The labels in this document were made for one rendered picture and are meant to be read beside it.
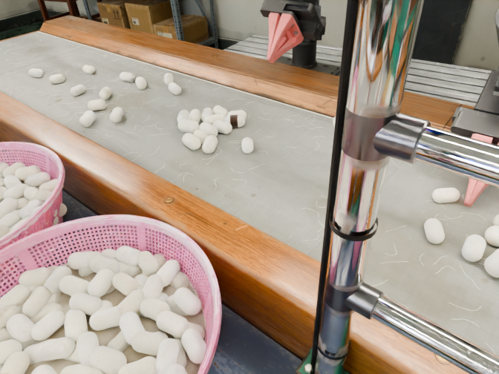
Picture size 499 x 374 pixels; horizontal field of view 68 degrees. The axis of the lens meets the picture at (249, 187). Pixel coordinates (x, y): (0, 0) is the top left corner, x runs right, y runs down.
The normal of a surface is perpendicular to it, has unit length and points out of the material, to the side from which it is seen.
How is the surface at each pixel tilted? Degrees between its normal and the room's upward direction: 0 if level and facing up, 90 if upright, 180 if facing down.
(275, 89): 45
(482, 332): 0
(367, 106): 90
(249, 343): 0
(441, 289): 0
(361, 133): 90
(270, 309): 90
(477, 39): 90
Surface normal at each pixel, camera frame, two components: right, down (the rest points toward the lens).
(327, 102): -0.48, -0.19
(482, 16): -0.57, 0.54
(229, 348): -0.05, -0.78
